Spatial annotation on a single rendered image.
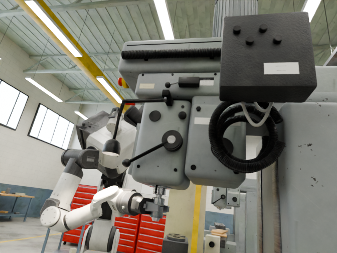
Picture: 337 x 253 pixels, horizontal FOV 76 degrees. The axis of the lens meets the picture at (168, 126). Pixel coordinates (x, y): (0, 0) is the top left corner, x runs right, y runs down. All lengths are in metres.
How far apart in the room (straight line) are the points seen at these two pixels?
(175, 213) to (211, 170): 1.90
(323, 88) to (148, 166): 0.63
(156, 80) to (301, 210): 0.61
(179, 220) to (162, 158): 1.85
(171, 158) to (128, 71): 0.40
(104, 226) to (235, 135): 1.00
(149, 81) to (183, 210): 1.90
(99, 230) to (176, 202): 1.28
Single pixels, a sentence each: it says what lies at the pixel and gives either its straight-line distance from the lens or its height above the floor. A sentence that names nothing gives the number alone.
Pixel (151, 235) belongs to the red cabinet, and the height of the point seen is 0.55.
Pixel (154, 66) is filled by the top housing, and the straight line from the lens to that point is 0.88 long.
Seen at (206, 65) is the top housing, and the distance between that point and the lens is 0.84.
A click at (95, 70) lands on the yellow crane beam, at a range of 7.51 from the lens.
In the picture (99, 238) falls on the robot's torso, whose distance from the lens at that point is 1.46.
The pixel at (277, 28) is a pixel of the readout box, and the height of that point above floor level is 1.67.
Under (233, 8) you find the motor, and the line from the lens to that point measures 1.08.
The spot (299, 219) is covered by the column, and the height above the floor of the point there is 1.26.
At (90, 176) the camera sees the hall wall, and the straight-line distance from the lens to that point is 11.58.
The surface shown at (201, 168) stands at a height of 1.37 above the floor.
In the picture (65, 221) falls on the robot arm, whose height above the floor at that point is 1.14.
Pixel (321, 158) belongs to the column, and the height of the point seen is 1.40.
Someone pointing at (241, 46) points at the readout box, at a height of 1.62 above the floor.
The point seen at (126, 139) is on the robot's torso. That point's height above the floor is 1.55.
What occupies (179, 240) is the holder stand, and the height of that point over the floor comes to 1.10.
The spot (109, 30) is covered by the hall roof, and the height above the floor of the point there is 6.20.
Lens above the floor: 1.25
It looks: 20 degrees up
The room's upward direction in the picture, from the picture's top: 8 degrees clockwise
